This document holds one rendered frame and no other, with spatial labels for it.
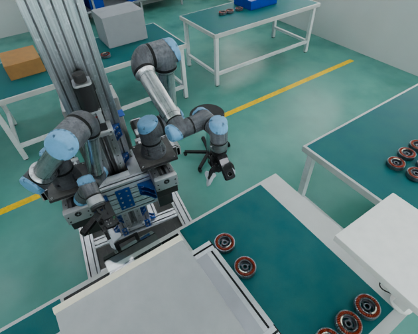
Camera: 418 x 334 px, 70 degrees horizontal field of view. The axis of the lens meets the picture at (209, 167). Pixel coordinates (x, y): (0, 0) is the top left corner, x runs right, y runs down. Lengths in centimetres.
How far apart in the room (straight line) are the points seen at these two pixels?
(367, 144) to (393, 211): 110
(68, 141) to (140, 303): 62
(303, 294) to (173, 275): 80
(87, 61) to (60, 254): 175
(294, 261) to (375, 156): 106
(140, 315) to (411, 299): 86
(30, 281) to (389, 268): 245
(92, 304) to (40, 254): 194
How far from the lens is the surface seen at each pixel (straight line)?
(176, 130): 121
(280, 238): 174
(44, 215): 319
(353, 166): 224
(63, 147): 122
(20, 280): 289
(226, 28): 422
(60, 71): 161
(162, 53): 143
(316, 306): 162
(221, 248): 164
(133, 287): 101
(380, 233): 134
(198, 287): 98
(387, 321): 171
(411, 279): 128
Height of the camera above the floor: 222
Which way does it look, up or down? 45 degrees down
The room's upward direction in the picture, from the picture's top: 3 degrees counter-clockwise
